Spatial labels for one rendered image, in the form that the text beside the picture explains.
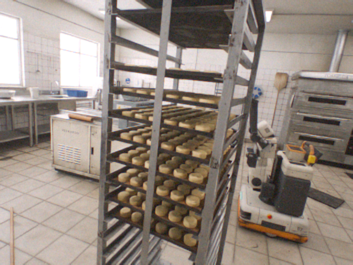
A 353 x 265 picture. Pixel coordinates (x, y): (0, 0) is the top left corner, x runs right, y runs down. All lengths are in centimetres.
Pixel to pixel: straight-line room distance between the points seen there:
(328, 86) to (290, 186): 361
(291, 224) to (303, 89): 364
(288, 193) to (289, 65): 463
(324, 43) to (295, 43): 64
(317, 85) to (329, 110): 60
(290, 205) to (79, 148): 262
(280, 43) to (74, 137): 549
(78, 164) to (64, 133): 46
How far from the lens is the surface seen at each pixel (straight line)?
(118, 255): 127
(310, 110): 569
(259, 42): 127
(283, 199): 250
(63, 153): 340
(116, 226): 114
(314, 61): 673
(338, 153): 600
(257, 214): 252
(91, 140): 301
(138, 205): 95
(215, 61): 666
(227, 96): 64
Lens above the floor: 146
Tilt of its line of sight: 13 degrees down
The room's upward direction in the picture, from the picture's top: 6 degrees clockwise
